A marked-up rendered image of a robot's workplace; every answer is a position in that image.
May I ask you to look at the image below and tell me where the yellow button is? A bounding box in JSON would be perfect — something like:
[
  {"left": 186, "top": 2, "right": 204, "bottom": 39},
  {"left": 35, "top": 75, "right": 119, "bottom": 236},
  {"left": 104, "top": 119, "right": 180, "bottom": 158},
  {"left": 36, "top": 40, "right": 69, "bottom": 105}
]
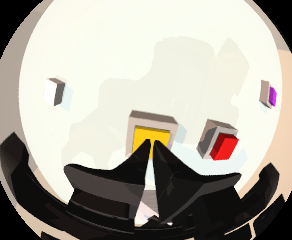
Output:
[{"left": 125, "top": 109, "right": 179, "bottom": 160}]

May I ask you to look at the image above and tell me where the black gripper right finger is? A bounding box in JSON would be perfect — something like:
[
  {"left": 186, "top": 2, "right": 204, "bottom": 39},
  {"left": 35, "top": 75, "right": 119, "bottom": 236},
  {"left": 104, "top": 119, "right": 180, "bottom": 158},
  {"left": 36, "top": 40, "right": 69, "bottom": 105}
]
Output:
[{"left": 151, "top": 140, "right": 242, "bottom": 224}]

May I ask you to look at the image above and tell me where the red button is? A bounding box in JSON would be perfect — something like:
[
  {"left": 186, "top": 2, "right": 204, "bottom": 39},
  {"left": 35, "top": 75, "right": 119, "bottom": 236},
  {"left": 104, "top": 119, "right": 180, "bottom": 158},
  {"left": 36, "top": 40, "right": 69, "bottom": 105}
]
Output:
[{"left": 197, "top": 119, "right": 238, "bottom": 161}]

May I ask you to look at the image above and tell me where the purple button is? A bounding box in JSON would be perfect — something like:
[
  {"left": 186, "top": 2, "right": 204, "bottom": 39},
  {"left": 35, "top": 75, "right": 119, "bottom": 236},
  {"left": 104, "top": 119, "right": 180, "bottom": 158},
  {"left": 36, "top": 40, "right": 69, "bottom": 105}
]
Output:
[{"left": 259, "top": 80, "right": 277, "bottom": 108}]

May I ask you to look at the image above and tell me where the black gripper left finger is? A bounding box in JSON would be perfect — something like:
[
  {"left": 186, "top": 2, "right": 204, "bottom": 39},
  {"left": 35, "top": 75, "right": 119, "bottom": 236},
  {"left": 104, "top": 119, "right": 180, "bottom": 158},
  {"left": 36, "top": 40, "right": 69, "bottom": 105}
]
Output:
[{"left": 63, "top": 139, "right": 151, "bottom": 219}]

